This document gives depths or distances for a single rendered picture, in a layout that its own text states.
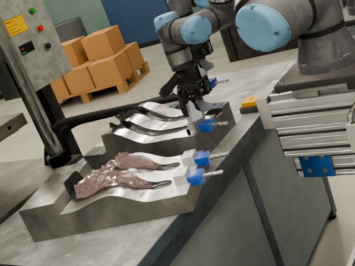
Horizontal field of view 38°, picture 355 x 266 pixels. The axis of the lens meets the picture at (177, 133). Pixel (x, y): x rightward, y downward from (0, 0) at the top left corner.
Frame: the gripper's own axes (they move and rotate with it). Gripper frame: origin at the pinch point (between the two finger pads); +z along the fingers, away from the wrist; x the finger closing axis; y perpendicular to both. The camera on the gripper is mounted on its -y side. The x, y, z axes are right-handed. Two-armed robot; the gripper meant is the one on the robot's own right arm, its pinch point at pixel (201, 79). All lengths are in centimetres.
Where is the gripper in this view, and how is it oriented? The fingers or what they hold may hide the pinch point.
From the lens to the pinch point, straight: 194.0
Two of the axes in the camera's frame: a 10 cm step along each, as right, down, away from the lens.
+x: 4.7, -4.6, 7.5
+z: 3.4, 8.8, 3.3
